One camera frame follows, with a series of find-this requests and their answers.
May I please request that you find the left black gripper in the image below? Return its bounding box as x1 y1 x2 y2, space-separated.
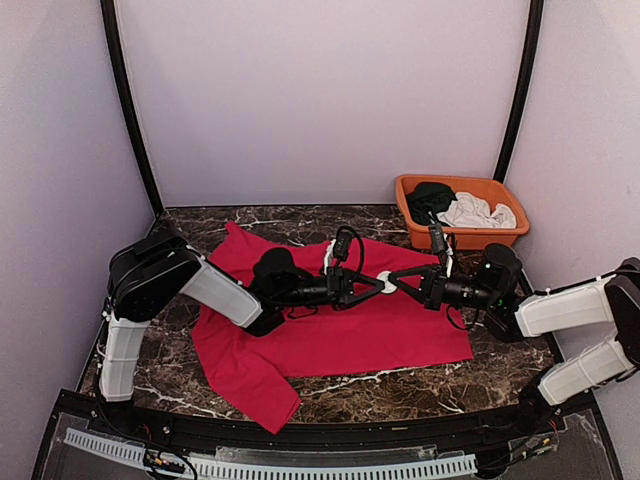
275 265 386 310

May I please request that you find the right black frame post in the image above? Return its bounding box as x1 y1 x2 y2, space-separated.
493 0 545 183

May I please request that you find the dark green garment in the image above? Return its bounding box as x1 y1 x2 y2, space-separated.
405 182 456 226

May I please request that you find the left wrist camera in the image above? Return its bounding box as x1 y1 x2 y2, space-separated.
322 226 355 274

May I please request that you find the black front rail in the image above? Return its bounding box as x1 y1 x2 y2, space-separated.
39 390 607 462

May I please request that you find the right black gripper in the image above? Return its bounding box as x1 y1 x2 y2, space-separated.
389 261 498 310

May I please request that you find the red t-shirt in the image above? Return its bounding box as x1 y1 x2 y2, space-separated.
190 220 474 435

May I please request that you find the white garment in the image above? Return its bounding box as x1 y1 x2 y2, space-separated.
436 192 517 229

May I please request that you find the left black frame post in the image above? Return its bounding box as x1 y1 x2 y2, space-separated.
100 0 165 218

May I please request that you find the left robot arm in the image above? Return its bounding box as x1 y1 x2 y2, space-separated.
96 233 385 436

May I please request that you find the white slotted cable duct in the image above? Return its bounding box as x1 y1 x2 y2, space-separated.
63 428 478 480

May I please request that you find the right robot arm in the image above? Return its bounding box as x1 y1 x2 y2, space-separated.
388 243 639 434

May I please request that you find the black frame post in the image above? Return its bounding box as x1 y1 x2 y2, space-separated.
100 0 165 218
493 0 545 183

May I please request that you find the orange plastic basin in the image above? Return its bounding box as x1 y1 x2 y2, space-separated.
395 174 530 250

